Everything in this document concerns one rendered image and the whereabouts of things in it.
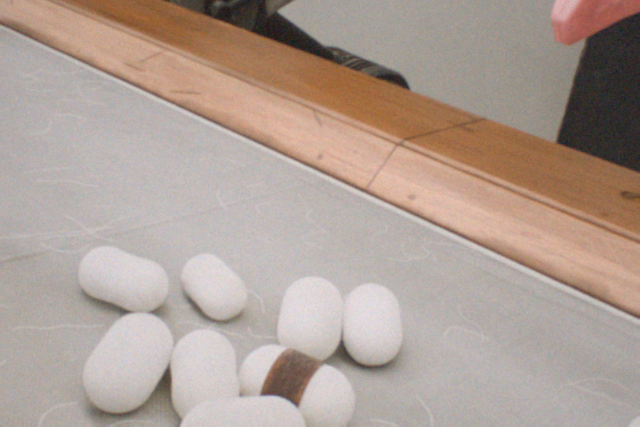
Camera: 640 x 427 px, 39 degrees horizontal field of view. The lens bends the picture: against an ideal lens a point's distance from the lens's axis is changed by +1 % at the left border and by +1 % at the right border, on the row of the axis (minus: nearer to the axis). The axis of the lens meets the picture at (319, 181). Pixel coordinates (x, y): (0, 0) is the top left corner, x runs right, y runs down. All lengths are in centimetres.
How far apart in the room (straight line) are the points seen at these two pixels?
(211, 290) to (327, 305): 4
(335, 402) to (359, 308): 5
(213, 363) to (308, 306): 5
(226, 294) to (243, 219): 9
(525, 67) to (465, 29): 21
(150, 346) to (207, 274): 6
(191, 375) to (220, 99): 29
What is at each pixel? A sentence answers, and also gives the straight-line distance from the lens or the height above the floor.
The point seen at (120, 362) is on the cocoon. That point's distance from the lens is 27.
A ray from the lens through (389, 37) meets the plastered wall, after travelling 273.
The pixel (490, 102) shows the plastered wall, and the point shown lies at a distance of 258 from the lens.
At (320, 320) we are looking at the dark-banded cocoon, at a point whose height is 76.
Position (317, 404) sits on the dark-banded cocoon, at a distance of 27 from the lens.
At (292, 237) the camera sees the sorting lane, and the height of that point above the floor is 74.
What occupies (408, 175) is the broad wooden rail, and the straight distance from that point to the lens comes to 45.
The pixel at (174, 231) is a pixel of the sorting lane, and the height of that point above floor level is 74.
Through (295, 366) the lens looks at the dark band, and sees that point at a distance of 27.
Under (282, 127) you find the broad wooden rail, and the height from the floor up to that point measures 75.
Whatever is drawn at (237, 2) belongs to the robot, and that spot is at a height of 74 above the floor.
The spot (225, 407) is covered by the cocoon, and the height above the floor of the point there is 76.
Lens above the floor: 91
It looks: 21 degrees down
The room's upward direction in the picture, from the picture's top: 9 degrees clockwise
